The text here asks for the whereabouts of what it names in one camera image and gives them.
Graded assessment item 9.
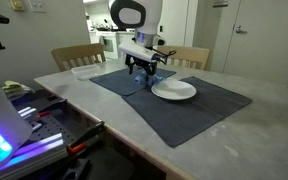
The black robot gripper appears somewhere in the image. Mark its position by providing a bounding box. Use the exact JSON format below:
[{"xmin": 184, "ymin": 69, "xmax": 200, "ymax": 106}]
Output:
[{"xmin": 125, "ymin": 55, "xmax": 157, "ymax": 86}]

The blue microfiber towel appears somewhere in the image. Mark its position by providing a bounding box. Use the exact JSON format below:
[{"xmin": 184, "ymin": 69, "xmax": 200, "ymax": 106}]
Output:
[{"xmin": 135, "ymin": 73, "xmax": 164, "ymax": 86}]

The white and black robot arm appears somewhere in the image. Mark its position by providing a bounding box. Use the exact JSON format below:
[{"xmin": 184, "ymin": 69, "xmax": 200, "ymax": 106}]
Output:
[{"xmin": 109, "ymin": 0, "xmax": 163, "ymax": 86}]

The white round plate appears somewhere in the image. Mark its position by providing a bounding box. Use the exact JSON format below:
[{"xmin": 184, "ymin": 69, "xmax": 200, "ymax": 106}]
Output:
[{"xmin": 151, "ymin": 79, "xmax": 197, "ymax": 100}]

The wooden chair near plate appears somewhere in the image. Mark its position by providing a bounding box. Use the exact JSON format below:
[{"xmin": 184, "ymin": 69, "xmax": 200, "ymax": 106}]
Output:
[{"xmin": 157, "ymin": 46, "xmax": 210, "ymax": 70}]

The dark blue placemat under plate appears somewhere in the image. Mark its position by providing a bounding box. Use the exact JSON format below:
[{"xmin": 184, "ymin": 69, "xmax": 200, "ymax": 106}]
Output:
[{"xmin": 123, "ymin": 77, "xmax": 252, "ymax": 148}]

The dark blue placemat near jar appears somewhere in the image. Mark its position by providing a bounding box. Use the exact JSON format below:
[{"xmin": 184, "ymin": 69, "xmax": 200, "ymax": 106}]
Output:
[{"xmin": 91, "ymin": 68, "xmax": 175, "ymax": 96}]

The white kitchen stove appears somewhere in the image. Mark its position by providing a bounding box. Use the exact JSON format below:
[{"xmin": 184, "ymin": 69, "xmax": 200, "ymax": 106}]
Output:
[{"xmin": 96, "ymin": 31, "xmax": 118, "ymax": 59}]

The clear plastic container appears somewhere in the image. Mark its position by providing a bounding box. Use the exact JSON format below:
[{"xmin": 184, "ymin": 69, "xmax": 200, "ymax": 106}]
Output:
[{"xmin": 71, "ymin": 64, "xmax": 100, "ymax": 80}]

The wooden chair near jar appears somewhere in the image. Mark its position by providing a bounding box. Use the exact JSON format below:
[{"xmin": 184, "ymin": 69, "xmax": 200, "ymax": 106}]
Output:
[{"xmin": 51, "ymin": 43, "xmax": 106, "ymax": 72}]

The black orange clamp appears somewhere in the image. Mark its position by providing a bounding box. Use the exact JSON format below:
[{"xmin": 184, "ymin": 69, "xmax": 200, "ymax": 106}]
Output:
[{"xmin": 66, "ymin": 122, "xmax": 105, "ymax": 155}]

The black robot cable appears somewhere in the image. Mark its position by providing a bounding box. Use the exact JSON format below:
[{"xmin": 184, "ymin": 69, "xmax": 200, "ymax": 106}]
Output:
[{"xmin": 152, "ymin": 46, "xmax": 178, "ymax": 66}]

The grey door with handle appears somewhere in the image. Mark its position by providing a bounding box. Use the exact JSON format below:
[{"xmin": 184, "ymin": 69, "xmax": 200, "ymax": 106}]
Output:
[{"xmin": 224, "ymin": 0, "xmax": 288, "ymax": 86}]

